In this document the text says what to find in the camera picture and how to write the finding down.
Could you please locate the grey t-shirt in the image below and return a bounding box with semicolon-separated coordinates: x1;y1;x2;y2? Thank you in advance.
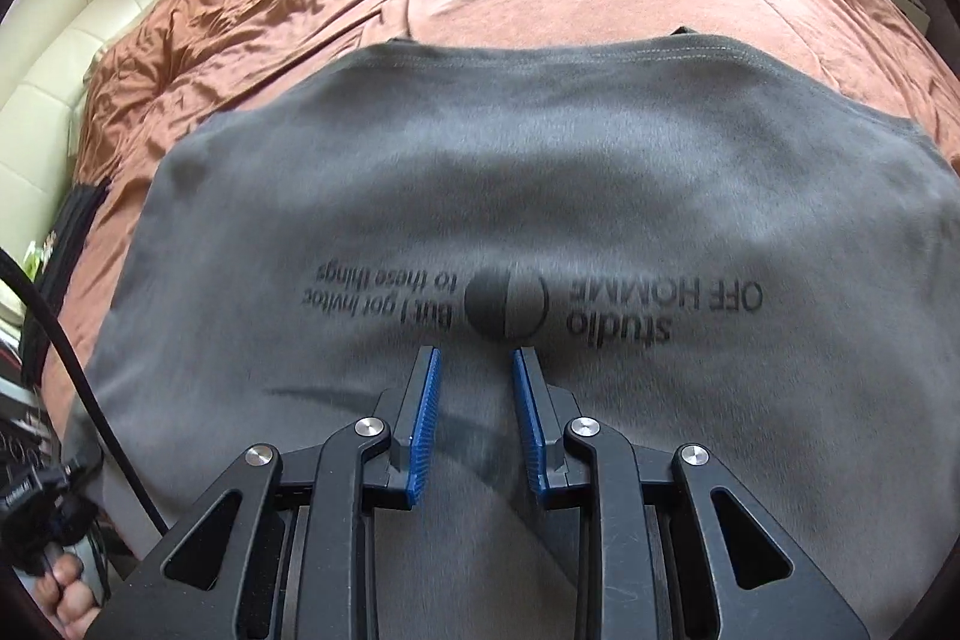
88;32;958;638

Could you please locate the person's left hand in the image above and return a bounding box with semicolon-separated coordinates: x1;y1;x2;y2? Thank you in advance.
32;552;101;640

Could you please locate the black folded printed shirt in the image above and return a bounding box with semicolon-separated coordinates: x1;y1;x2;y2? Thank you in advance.
20;177;110;386

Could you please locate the orange-brown bed blanket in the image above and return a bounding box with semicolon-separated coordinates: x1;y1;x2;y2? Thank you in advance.
60;0;958;360

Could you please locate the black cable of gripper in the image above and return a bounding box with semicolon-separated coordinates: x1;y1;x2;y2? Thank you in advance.
0;247;171;536

